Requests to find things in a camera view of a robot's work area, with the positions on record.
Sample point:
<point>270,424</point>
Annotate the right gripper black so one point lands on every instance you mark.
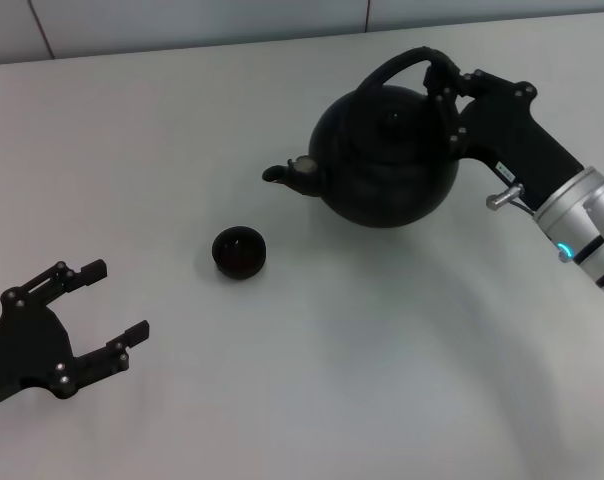
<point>507,130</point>

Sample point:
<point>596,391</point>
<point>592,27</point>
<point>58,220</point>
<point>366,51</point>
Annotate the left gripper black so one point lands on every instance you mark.
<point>37,345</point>

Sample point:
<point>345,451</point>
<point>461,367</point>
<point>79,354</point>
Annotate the black round teapot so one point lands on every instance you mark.
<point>382,185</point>

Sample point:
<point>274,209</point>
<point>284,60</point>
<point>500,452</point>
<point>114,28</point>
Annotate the small dark teacup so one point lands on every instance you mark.
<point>239,255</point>

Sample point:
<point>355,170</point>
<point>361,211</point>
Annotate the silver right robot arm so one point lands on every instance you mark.
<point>577,210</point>

